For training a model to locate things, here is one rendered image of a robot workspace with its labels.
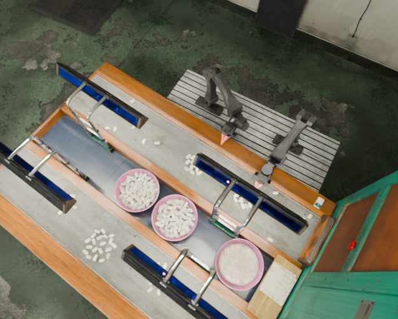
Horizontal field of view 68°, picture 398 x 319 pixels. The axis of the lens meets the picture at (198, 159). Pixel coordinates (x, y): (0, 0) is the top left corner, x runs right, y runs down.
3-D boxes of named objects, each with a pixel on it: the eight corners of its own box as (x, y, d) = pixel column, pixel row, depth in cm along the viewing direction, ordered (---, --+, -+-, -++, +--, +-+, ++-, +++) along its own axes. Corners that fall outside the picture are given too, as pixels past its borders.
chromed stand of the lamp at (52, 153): (67, 161, 191) (30, 130, 149) (90, 178, 186) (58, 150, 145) (45, 184, 185) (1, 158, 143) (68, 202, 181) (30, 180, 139)
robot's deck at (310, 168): (187, 72, 222) (187, 68, 218) (338, 145, 200) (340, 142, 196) (118, 168, 193) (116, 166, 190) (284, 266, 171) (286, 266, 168)
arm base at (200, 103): (219, 110, 196) (224, 102, 198) (194, 97, 199) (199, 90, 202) (219, 116, 203) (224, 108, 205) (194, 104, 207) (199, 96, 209)
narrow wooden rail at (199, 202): (71, 110, 207) (64, 102, 196) (298, 267, 169) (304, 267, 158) (65, 116, 205) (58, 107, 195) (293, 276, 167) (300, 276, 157)
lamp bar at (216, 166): (200, 152, 153) (200, 147, 146) (307, 221, 140) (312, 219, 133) (192, 164, 151) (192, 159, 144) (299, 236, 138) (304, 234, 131)
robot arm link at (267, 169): (271, 178, 154) (285, 161, 149) (257, 169, 156) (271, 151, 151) (275, 173, 164) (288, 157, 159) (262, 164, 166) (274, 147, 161)
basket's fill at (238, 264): (231, 236, 173) (232, 235, 167) (264, 259, 168) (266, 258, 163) (210, 269, 166) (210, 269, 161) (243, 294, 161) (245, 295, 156)
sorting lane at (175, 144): (96, 75, 210) (95, 73, 208) (326, 223, 172) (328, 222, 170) (66, 105, 201) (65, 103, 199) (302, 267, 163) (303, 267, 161)
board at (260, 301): (277, 253, 161) (278, 253, 160) (301, 270, 158) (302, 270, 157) (245, 308, 151) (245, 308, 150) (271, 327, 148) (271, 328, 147)
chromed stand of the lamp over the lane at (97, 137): (108, 117, 202) (84, 76, 161) (130, 131, 198) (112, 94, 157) (89, 137, 197) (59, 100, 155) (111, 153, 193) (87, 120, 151)
